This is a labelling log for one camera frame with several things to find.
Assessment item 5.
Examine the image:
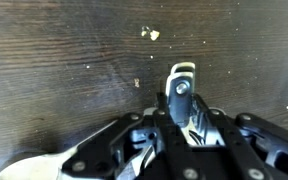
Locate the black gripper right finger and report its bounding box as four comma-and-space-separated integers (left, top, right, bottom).
187, 94, 288, 180

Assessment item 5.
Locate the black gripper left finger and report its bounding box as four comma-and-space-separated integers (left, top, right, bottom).
61, 93, 202, 180

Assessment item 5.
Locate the small steel measuring cup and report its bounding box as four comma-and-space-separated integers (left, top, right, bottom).
0, 71, 197, 180

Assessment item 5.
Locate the yellow food crumb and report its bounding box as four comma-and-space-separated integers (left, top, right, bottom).
140, 25, 161, 42

